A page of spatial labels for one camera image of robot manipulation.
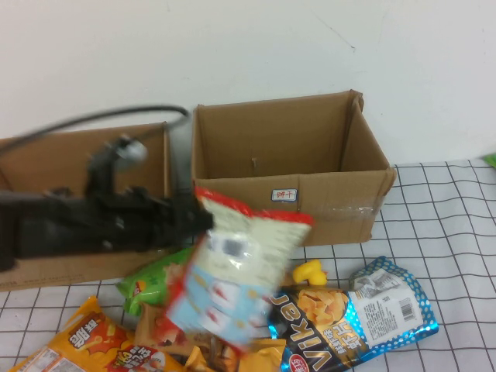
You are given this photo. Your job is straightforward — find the wide low cardboard box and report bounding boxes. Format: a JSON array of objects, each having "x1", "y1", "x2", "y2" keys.
[{"x1": 0, "y1": 122, "x2": 178, "y2": 292}]

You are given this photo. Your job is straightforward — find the brown wafer snack packet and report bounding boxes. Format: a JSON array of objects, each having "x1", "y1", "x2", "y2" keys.
[
  {"x1": 134, "y1": 301, "x2": 210, "y2": 356},
  {"x1": 208, "y1": 336, "x2": 243, "y2": 372}
]

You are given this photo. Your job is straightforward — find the blue Vikar shrimp chips bag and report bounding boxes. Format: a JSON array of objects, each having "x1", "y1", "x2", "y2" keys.
[{"x1": 267, "y1": 255, "x2": 439, "y2": 372}]

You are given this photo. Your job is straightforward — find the red white shrimp chips bag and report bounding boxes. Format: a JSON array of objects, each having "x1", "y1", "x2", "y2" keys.
[{"x1": 162, "y1": 185, "x2": 315, "y2": 353}]

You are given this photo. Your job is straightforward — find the black left camera cable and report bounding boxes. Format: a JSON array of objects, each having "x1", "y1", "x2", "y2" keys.
[{"x1": 0, "y1": 103, "x2": 193, "y2": 202}]

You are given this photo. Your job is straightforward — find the green potato chips bag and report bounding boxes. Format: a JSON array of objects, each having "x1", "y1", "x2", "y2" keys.
[{"x1": 115, "y1": 247, "x2": 202, "y2": 317}]

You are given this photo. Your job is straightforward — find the tall taped cardboard box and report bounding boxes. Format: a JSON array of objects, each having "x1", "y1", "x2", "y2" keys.
[{"x1": 192, "y1": 89, "x2": 398, "y2": 248}]

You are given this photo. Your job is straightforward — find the yellow snack bag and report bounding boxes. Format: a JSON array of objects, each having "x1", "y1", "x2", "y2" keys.
[
  {"x1": 184, "y1": 346, "x2": 212, "y2": 372},
  {"x1": 232, "y1": 337, "x2": 288, "y2": 372}
]

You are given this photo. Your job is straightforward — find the orange snack bag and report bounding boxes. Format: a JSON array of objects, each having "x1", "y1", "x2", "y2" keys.
[{"x1": 7, "y1": 296, "x2": 183, "y2": 372}]

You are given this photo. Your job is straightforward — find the yellow rubber duck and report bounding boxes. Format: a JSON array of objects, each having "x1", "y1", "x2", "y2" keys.
[{"x1": 292, "y1": 259, "x2": 329, "y2": 288}]

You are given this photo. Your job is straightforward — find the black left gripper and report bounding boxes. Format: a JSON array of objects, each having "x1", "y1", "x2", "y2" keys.
[{"x1": 92, "y1": 185, "x2": 216, "y2": 255}]

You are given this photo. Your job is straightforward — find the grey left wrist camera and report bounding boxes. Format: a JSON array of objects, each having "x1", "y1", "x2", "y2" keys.
[{"x1": 87, "y1": 135, "x2": 149, "y2": 198}]

